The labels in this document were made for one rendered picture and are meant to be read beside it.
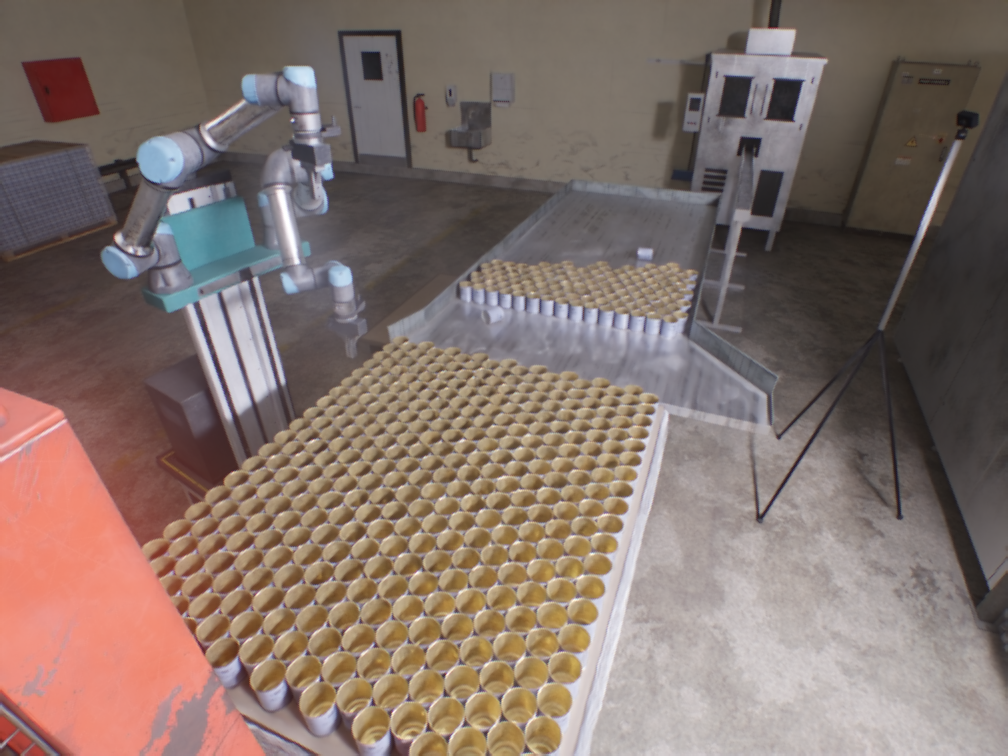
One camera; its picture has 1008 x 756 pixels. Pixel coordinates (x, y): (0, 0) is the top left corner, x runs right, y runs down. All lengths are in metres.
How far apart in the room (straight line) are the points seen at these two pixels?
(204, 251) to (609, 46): 6.74
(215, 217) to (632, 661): 2.50
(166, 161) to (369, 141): 8.30
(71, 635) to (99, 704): 0.08
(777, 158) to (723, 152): 0.56
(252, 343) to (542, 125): 6.62
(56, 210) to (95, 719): 8.23
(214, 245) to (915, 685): 3.40
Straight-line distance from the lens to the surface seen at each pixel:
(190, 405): 2.86
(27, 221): 8.55
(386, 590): 1.39
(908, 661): 3.12
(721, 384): 2.29
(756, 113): 6.77
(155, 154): 1.87
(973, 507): 3.64
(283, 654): 1.37
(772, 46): 7.12
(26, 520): 0.50
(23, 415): 0.49
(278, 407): 2.95
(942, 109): 8.10
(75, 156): 8.82
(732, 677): 2.73
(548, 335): 2.46
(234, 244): 2.53
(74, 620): 0.56
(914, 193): 8.25
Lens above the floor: 2.29
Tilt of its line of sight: 34 degrees down
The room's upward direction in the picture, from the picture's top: straight up
